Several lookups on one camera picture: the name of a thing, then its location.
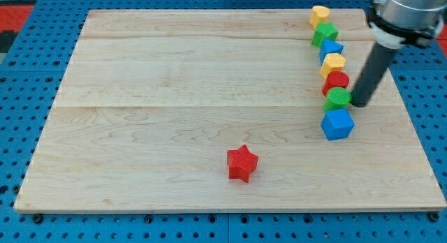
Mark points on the blue cube block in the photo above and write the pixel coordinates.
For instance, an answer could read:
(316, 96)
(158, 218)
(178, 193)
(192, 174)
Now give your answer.
(337, 124)

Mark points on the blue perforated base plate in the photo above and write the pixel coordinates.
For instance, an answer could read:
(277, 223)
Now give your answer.
(30, 77)

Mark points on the light wooden board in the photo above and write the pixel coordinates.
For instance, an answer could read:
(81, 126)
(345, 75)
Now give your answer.
(152, 100)

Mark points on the red star block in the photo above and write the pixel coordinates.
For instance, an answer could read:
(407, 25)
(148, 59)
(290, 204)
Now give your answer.
(241, 163)

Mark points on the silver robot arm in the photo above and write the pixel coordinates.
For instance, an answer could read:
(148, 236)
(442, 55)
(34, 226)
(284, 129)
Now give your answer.
(396, 23)

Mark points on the blue triangle block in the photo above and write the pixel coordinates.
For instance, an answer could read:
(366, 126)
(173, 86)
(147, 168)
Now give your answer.
(329, 46)

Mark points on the red circle block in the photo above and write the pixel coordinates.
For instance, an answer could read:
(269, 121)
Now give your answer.
(335, 79)

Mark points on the yellow heart block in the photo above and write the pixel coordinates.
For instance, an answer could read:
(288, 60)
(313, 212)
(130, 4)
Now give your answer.
(318, 15)

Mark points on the green circle block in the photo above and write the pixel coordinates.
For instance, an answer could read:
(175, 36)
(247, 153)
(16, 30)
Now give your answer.
(337, 98)

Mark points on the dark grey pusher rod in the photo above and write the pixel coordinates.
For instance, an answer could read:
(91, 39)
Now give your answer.
(371, 74)

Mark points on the green star block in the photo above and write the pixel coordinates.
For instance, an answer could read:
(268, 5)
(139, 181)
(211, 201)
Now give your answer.
(324, 31)

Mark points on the yellow hexagon block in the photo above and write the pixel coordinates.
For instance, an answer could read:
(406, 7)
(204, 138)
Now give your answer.
(332, 62)

